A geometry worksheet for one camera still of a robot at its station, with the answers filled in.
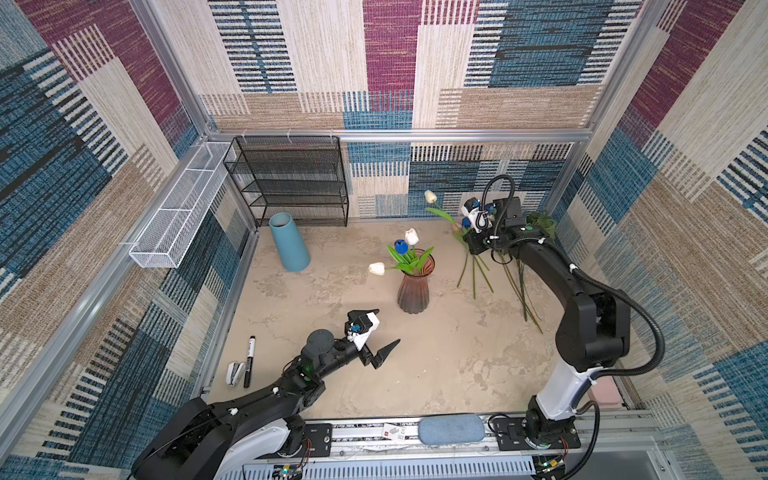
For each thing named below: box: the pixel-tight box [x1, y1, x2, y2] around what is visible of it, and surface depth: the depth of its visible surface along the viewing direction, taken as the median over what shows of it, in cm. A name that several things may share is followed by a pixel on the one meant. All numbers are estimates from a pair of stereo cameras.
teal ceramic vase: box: [269, 212, 311, 272], surface depth 97 cm
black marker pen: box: [244, 335, 256, 389], surface depth 87 cm
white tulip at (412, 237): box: [405, 228, 420, 254], surface depth 79 cm
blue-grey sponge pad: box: [418, 414, 486, 445], surface depth 74 cm
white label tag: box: [383, 423, 406, 442], surface depth 75 cm
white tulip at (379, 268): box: [368, 262, 397, 275], surface depth 79 cm
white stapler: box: [226, 361, 246, 387], surface depth 84 cm
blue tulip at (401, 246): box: [394, 239, 409, 255], surface depth 76 cm
